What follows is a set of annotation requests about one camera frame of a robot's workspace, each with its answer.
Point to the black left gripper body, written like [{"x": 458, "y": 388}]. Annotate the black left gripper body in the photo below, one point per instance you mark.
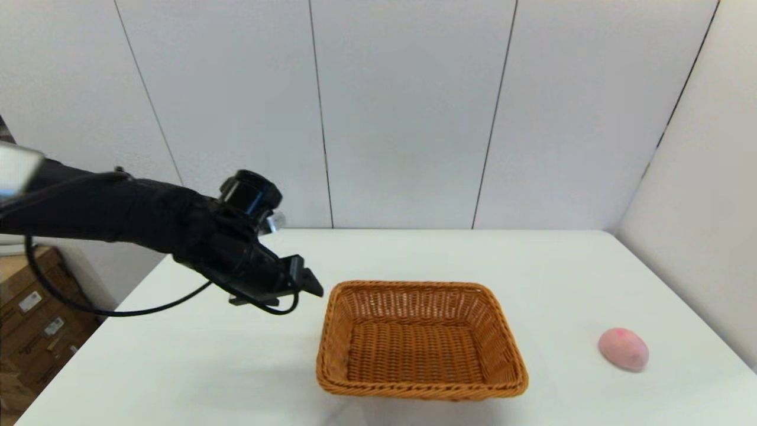
[{"x": 251, "y": 269}]

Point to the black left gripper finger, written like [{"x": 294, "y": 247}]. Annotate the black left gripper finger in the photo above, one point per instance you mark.
[
  {"x": 295, "y": 264},
  {"x": 310, "y": 285}
]

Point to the orange woven wicker basket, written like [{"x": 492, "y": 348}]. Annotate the orange woven wicker basket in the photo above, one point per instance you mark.
[{"x": 414, "y": 352}]

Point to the pink peach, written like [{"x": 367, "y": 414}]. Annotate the pink peach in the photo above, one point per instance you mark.
[{"x": 623, "y": 349}]

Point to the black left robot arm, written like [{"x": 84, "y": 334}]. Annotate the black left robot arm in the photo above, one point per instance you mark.
[{"x": 112, "y": 210}]

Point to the cardboard box with white labels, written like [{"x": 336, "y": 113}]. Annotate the cardboard box with white labels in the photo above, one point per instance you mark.
[{"x": 41, "y": 340}]

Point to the small cardboard box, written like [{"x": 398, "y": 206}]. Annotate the small cardboard box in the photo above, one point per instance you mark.
[{"x": 23, "y": 272}]

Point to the low cardboard box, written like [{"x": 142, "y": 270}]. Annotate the low cardboard box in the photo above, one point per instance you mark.
[{"x": 9, "y": 396}]

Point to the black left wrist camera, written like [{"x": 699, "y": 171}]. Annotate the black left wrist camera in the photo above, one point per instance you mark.
[{"x": 251, "y": 195}]

